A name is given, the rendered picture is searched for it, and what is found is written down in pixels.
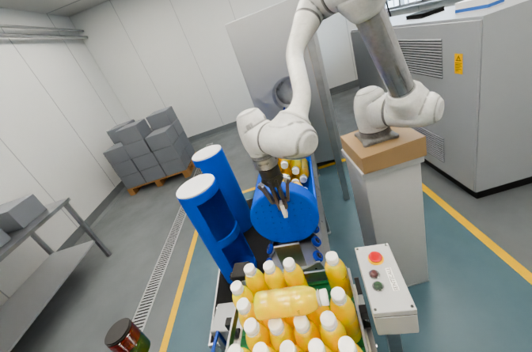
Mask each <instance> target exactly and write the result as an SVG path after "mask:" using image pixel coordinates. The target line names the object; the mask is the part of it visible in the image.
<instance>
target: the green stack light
mask: <svg viewBox="0 0 532 352"><path fill-rule="evenodd" d="M149 349H150V340H149V339H148V338H147V337H146V335H145V334H144V333H143V332H142V331H141V330H140V337H139V341H138V342H137V343H136V345H135V346H134V348H133V349H132V350H131V351H130V352H148V351H149Z"/></svg>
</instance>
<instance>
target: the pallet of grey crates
mask: <svg viewBox="0 0 532 352"><path fill-rule="evenodd" d="M146 120H147V121H148V123H149V124H150V126H151V128H150V127H149V125H148V123H147V122H146ZM146 120H145V119H141V120H138V121H135V120H134V119H132V120H130V121H127V122H125V123H121V124H119V125H116V126H114V127H113V128H112V129H110V130H109V131H106V132H107V134H108V136H109V137H110V139H111V140H112V142H113V143H114V144H115V145H113V146H111V147H110V148H109V149H108V150H106V151H105V152H103V154H104V156H105V157H106V159H107V160H108V162H109V164H110V165H111V166H112V168H113V169H114V171H115V172H116V174H117V175H118V177H119V178H120V179H121V180H122V182H123V183H124V185H125V186H126V188H127V191H128V192H129V194H130V195H131V196H132V195H136V194H137V192H138V191H139V189H140V188H141V187H142V186H143V185H146V184H150V183H153V182H155V183H156V184H157V186H158V187H160V186H163V184H164V183H165V181H166V180H167V178H168V177H170V176H174V175H176V174H179V173H183V175H184V177H185V178H187V177H190V176H191V174H192V171H193V169H194V168H195V165H194V163H193V161H192V156H193V155H194V154H195V153H196V152H195V150H194V149H193V147H192V144H191V143H190V141H189V140H188V137H187V135H186V134H185V132H184V128H183V127H182V125H181V123H180V121H179V119H178V118H177V115H176V113H175V111H174V110H173V107H172V106H169V107H167V108H163V109H161V110H158V111H156V112H153V113H151V114H150V115H149V116H147V117H146Z"/></svg>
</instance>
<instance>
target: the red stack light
mask: <svg viewBox="0 0 532 352"><path fill-rule="evenodd" d="M139 337H140V329H139V328H138V327H137V326H136V325H135V324H134V323H133V322H131V329H130V331H129V332H128V334H127V336H126V337H125V338H124V339H123V340H122V341H121V342H120V343H118V344H117V345H115V346H112V347H108V348H109V349H110V350H111V351H112V352H130V351H131V350H132V349H133V348H134V346H135V345H136V343H137V342H138V341H139Z"/></svg>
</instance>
